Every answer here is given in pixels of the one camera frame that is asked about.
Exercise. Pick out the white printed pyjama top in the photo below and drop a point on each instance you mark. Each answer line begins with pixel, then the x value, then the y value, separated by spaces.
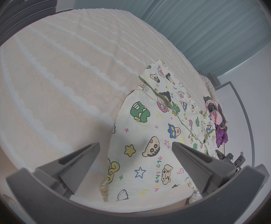
pixel 154 129

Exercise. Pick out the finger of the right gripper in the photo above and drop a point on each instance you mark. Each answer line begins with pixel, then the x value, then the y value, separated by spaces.
pixel 220 155

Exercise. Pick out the black padded sofa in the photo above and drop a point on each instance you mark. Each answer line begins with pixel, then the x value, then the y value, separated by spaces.
pixel 21 15

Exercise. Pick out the pale pink pillow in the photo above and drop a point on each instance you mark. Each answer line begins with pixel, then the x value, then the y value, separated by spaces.
pixel 206 82

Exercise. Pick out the purple satin garment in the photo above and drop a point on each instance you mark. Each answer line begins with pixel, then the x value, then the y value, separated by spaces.
pixel 220 136

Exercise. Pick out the black garment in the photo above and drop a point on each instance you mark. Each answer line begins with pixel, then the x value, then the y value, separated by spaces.
pixel 224 120

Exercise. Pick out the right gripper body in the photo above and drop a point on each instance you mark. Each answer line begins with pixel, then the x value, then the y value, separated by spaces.
pixel 228 159

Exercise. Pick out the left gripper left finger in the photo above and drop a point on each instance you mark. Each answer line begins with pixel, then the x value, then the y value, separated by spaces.
pixel 79 164

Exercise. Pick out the bed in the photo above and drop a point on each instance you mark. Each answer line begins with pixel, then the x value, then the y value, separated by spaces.
pixel 67 78

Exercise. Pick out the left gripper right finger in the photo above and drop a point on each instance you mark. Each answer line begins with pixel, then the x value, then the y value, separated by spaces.
pixel 201 169

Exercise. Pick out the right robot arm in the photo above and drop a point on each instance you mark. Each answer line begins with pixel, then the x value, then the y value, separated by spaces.
pixel 240 160

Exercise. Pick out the pile of clothes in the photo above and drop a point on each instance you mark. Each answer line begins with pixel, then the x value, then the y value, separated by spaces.
pixel 215 115

